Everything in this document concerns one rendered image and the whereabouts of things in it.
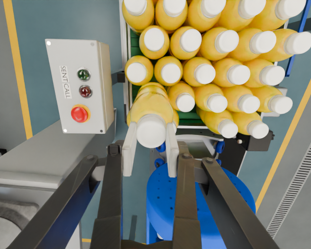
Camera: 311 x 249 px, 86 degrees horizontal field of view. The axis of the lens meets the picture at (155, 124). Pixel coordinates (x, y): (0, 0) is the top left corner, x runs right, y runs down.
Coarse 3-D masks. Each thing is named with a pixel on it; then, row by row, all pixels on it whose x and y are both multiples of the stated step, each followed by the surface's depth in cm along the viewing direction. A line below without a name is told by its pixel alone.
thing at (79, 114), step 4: (76, 108) 36; (80, 108) 36; (72, 112) 36; (76, 112) 36; (80, 112) 36; (84, 112) 36; (72, 116) 36; (76, 116) 36; (80, 116) 36; (84, 116) 36; (76, 120) 37; (80, 120) 37; (84, 120) 37
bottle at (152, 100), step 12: (144, 84) 37; (156, 84) 35; (144, 96) 26; (156, 96) 25; (132, 108) 26; (144, 108) 23; (156, 108) 23; (168, 108) 25; (132, 120) 24; (168, 120) 24
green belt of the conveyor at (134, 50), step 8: (136, 40) 50; (136, 48) 51; (144, 56) 52; (152, 80) 54; (136, 88) 55; (184, 112) 58; (192, 112) 58; (184, 120) 59; (192, 120) 59; (200, 120) 59
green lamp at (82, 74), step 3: (81, 69) 33; (84, 69) 34; (78, 72) 33; (81, 72) 33; (84, 72) 33; (87, 72) 34; (78, 75) 33; (81, 75) 33; (84, 75) 33; (87, 75) 34; (81, 78) 34; (84, 78) 34; (87, 78) 34
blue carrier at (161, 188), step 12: (156, 168) 53; (156, 180) 48; (168, 180) 48; (240, 180) 49; (156, 192) 44; (168, 192) 44; (240, 192) 44; (156, 204) 40; (168, 204) 40; (204, 204) 40; (252, 204) 41; (156, 216) 38; (168, 216) 37; (204, 216) 37; (156, 228) 40; (168, 228) 36; (204, 228) 34; (216, 228) 34; (156, 240) 66; (168, 240) 37; (204, 240) 33; (216, 240) 33
